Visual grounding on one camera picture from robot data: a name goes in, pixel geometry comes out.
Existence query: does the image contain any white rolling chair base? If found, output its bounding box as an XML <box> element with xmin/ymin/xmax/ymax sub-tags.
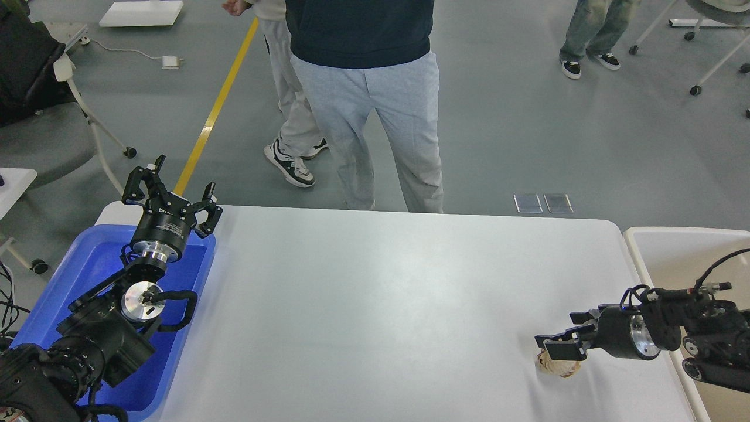
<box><xmin>630</xmin><ymin>0</ymin><xmax>750</xmax><ymax>118</ymax></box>

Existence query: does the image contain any left metal floor plate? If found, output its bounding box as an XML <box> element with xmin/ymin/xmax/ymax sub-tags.
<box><xmin>513</xmin><ymin>194</ymin><xmax>544</xmax><ymax>214</ymax></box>

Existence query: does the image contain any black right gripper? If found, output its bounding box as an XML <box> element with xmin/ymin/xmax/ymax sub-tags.
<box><xmin>534</xmin><ymin>305</ymin><xmax>661</xmax><ymax>362</ymax></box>

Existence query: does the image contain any grey office chair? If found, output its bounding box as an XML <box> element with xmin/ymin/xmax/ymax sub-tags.
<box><xmin>1</xmin><ymin>1</ymin><xmax>137</xmax><ymax>193</ymax></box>

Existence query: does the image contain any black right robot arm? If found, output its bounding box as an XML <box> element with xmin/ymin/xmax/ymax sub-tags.
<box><xmin>535</xmin><ymin>250</ymin><xmax>749</xmax><ymax>393</ymax></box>

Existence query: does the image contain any white power adapter with cable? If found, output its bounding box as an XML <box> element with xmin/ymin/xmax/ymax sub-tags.
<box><xmin>86</xmin><ymin>37</ymin><xmax>184</xmax><ymax>70</ymax></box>

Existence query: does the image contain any blue plastic bin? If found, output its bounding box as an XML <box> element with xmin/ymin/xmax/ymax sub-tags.
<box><xmin>2</xmin><ymin>224</ymin><xmax>215</xmax><ymax>421</ymax></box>

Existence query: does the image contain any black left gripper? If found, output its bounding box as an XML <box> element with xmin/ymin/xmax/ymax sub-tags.
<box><xmin>121</xmin><ymin>155</ymin><xmax>223</xmax><ymax>263</ymax></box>

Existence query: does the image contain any metal floor plate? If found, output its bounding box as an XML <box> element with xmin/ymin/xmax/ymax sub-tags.
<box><xmin>513</xmin><ymin>194</ymin><xmax>544</xmax><ymax>214</ymax></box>
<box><xmin>544</xmin><ymin>194</ymin><xmax>574</xmax><ymax>214</ymax></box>

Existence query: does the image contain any white flat board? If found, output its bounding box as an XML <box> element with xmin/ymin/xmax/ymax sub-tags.
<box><xmin>99</xmin><ymin>1</ymin><xmax>184</xmax><ymax>28</ymax></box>

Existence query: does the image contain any white side table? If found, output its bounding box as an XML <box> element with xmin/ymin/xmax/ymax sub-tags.
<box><xmin>0</xmin><ymin>168</ymin><xmax>50</xmax><ymax>275</ymax></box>

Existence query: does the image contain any person in green jeans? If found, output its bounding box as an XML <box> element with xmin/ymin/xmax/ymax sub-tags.
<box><xmin>559</xmin><ymin>1</ymin><xmax>641</xmax><ymax>80</ymax></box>

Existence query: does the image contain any black cable bundle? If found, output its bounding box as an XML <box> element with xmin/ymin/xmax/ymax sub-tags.
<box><xmin>0</xmin><ymin>261</ymin><xmax>31</xmax><ymax>346</ymax></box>

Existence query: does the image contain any right metal floor plate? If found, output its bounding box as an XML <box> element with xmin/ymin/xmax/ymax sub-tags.
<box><xmin>544</xmin><ymin>194</ymin><xmax>574</xmax><ymax>214</ymax></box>

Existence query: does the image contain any person in dark top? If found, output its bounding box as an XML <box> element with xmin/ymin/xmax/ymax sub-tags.
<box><xmin>286</xmin><ymin>1</ymin><xmax>443</xmax><ymax>213</ymax></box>

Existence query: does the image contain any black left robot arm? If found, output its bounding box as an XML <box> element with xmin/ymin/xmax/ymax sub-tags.
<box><xmin>1</xmin><ymin>155</ymin><xmax>223</xmax><ymax>421</ymax></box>

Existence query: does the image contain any beige plastic bin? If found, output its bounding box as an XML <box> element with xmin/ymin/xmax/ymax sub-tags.
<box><xmin>624</xmin><ymin>227</ymin><xmax>749</xmax><ymax>421</ymax></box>

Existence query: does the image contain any person in light clothes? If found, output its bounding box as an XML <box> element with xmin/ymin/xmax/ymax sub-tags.
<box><xmin>222</xmin><ymin>1</ymin><xmax>329</xmax><ymax>188</ymax></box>

